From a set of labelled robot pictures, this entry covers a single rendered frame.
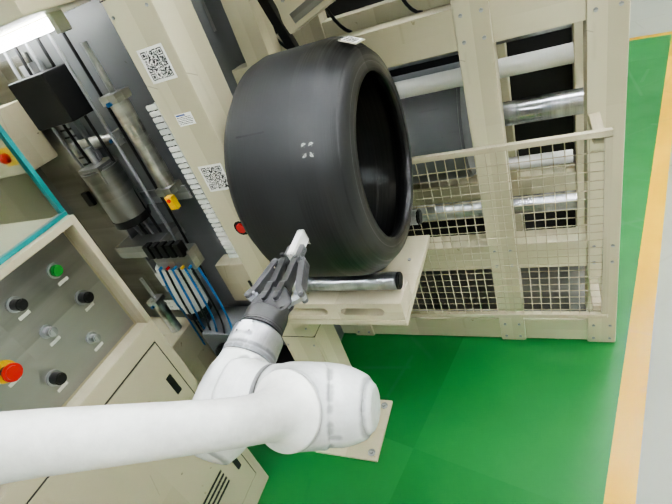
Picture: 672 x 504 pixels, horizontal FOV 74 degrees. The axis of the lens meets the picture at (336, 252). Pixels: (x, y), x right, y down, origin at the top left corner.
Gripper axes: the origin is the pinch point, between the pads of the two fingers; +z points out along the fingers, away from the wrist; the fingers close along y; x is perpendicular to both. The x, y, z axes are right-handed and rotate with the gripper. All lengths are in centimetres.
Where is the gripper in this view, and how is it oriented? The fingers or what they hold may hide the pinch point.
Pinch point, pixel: (298, 246)
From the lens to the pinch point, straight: 89.9
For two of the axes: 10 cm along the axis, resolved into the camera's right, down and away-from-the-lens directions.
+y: -9.0, 0.5, 4.3
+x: 3.5, 6.9, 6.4
